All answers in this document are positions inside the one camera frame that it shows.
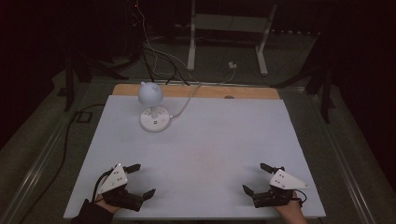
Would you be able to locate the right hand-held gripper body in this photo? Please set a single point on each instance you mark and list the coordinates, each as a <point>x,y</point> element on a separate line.
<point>285,182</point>

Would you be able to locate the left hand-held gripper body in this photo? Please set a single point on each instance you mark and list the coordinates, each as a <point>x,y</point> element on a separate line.
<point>116,182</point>

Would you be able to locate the person's left hand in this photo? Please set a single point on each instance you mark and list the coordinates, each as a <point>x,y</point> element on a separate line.
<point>107,205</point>

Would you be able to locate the person's right hand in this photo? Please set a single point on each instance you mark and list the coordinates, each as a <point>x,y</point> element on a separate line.
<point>289,210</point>

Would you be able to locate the white table cover sheet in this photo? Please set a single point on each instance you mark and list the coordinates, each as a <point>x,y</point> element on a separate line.
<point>199,155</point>

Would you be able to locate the white round desk lamp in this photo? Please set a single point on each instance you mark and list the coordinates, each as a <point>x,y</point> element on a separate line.
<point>151,107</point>

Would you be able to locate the small black floor box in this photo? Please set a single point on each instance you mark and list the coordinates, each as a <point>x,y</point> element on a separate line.
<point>84,117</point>

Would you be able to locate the black tripod stand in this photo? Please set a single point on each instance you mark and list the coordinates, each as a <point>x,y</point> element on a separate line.
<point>325,84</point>
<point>70,81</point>

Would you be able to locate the white power plug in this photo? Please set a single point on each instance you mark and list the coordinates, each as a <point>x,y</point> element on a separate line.
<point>232,65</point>

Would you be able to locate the grey metal stand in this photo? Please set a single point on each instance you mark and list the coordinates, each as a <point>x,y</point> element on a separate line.
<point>229,23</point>

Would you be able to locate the metal floor rail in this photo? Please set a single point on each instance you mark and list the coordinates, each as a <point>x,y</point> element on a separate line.
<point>34,174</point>
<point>339,155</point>

